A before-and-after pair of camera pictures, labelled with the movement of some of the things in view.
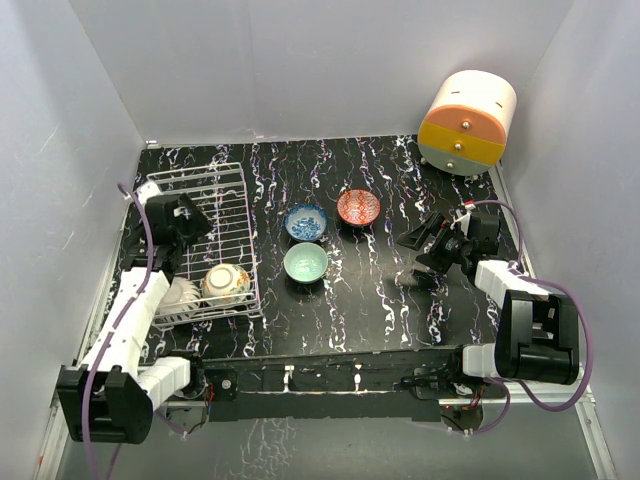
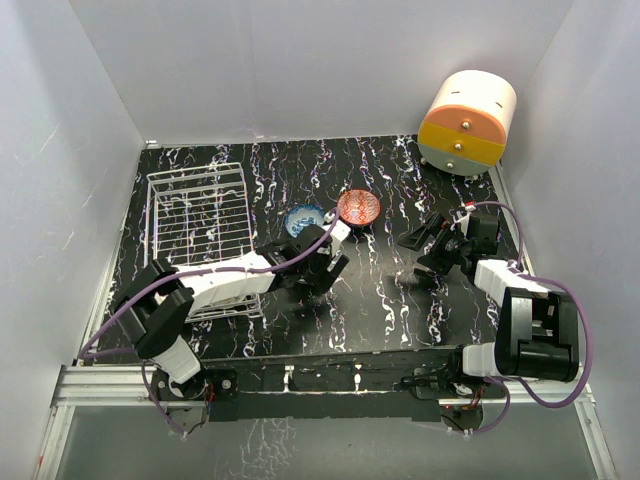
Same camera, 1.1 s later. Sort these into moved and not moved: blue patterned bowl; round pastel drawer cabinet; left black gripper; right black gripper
Moved: left black gripper
Not moved: round pastel drawer cabinet; right black gripper; blue patterned bowl
